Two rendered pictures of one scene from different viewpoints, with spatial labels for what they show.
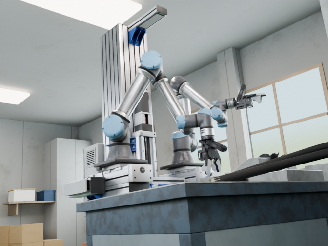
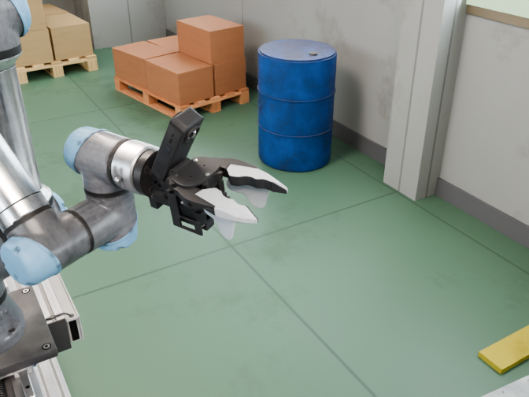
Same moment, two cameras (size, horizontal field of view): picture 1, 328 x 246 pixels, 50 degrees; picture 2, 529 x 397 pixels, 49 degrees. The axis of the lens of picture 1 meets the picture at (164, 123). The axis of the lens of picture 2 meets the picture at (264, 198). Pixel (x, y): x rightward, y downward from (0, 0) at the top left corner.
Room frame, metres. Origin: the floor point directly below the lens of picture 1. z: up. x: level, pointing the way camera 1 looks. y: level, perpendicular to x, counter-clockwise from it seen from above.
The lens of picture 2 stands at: (1.61, -0.80, 1.82)
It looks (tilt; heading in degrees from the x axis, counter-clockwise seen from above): 30 degrees down; 11
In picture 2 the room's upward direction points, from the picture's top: straight up
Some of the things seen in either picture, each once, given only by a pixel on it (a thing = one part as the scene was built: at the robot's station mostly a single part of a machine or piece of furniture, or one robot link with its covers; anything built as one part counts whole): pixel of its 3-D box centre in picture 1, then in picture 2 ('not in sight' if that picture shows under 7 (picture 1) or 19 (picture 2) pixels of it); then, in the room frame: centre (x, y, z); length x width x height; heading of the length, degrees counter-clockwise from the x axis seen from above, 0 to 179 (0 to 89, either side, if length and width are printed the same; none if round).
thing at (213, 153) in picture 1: (207, 149); not in sight; (1.85, -0.22, 1.05); 0.09 x 0.08 x 0.12; 37
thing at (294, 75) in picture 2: not in sight; (295, 104); (5.38, -0.26, 0.39); 0.55 x 0.52 x 0.79; 42
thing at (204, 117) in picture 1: (204, 119); not in sight; (1.84, -0.22, 1.20); 0.09 x 0.08 x 0.11; 87
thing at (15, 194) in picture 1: (21, 195); not in sight; (7.47, 3.07, 1.37); 0.46 x 0.38 x 0.25; 132
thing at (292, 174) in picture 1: (256, 176); not in sight; (1.67, -0.41, 0.87); 0.50 x 0.26 x 0.14; 37
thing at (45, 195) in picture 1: (51, 196); not in sight; (7.91, 2.58, 1.35); 0.55 x 0.41 x 0.22; 132
